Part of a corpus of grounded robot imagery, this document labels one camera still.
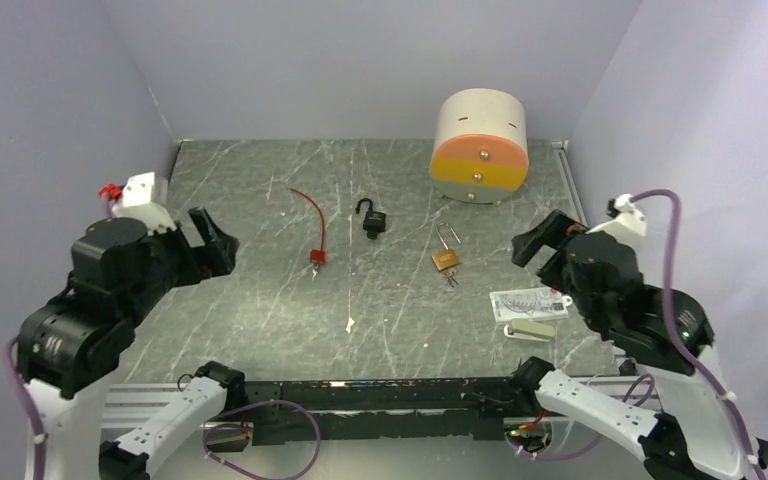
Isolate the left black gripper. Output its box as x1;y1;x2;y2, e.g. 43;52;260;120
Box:
120;203;239;324

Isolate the red cable lock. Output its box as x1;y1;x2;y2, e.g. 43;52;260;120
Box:
289;187;328;268

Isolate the brass padlock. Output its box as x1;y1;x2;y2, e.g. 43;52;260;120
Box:
431;222;461;272

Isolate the black padlock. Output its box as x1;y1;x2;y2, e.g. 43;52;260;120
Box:
355;198;386;240

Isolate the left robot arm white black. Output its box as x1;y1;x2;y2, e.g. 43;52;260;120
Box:
5;207;247;479

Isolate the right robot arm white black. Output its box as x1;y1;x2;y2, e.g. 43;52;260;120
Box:
508;210;768;479

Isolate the white card package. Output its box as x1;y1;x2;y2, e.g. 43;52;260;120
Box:
489;287;573;325

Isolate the beige white stapler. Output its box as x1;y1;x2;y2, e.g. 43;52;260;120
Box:
503;319;556;342

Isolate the cylindrical drawer box orange yellow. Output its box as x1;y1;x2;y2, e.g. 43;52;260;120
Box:
429;88;529;204

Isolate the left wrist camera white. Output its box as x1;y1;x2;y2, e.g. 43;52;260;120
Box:
98;172;178;234

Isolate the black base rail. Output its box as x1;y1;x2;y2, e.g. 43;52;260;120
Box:
207;377;544;446

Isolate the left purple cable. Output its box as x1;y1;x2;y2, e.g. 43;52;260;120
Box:
3;337;49;480

